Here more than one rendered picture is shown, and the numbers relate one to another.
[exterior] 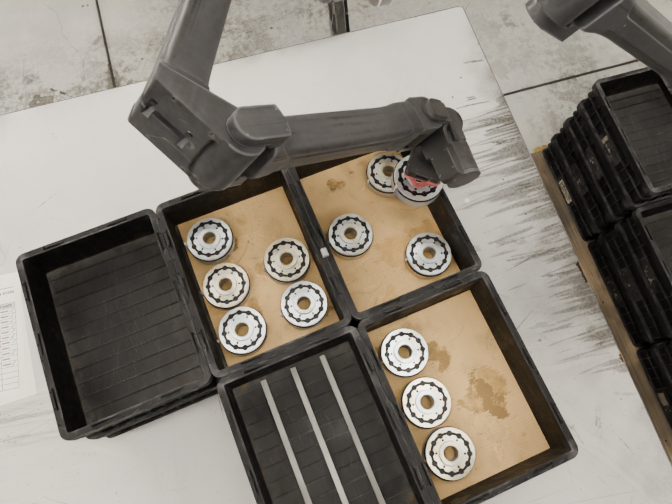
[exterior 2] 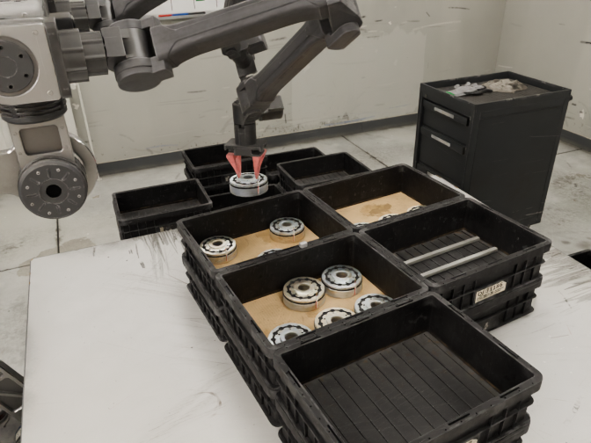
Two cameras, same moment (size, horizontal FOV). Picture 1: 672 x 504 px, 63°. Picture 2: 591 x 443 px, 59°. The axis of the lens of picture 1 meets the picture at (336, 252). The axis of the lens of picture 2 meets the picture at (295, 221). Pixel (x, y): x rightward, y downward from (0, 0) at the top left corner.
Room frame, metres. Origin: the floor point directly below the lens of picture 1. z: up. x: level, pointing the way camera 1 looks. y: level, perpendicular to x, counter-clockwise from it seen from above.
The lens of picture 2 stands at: (0.39, 1.15, 1.63)
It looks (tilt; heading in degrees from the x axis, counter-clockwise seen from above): 29 degrees down; 269
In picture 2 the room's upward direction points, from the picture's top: 1 degrees counter-clockwise
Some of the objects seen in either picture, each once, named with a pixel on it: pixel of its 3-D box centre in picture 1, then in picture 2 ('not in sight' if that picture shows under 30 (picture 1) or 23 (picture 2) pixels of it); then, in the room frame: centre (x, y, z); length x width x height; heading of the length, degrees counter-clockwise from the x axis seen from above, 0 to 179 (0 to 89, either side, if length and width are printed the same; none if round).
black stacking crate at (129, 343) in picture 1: (121, 322); (401, 388); (0.19, 0.44, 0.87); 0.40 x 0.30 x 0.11; 27
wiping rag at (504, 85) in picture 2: not in sight; (504, 84); (-0.80, -1.63, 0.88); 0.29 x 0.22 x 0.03; 21
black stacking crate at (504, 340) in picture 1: (457, 388); (381, 210); (0.10, -0.27, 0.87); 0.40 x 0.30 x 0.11; 27
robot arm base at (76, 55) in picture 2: not in sight; (79, 55); (0.73, 0.23, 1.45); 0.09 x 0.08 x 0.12; 111
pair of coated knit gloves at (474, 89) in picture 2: not in sight; (465, 89); (-0.57, -1.58, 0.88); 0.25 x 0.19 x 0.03; 21
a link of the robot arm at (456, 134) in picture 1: (443, 132); (245, 112); (0.49, -0.17, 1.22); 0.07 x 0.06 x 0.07; 22
